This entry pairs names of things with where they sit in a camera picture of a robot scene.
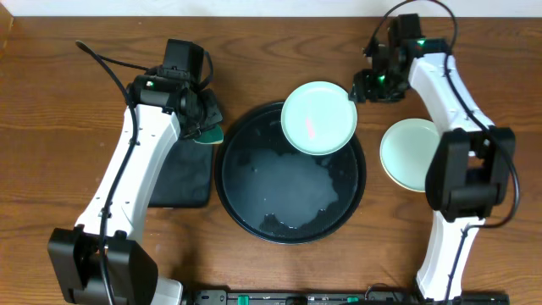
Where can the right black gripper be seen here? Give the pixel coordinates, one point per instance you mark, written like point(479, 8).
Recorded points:
point(364, 89)

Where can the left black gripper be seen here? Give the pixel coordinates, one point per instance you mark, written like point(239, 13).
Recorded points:
point(207, 117)

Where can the green yellow sponge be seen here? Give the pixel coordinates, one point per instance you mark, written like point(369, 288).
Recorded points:
point(212, 136)

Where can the light green front plate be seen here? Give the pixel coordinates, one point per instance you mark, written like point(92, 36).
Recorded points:
point(406, 151)

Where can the light green plate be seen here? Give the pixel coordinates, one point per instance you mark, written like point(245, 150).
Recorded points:
point(406, 151)
point(318, 119)

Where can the light green back plate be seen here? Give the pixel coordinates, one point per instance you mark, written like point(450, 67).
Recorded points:
point(318, 119)

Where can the yellow plate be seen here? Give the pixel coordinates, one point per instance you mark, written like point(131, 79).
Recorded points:
point(387, 180)

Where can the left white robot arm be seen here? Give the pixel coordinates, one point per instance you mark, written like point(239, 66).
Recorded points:
point(101, 260)

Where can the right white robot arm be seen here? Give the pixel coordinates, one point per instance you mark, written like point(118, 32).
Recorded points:
point(471, 166)

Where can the black rectangular tray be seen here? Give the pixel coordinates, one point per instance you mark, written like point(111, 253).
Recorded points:
point(184, 180)

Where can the black round tray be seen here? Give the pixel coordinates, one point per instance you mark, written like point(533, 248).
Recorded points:
point(279, 194)

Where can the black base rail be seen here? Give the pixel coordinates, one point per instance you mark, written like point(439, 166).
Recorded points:
point(378, 293)

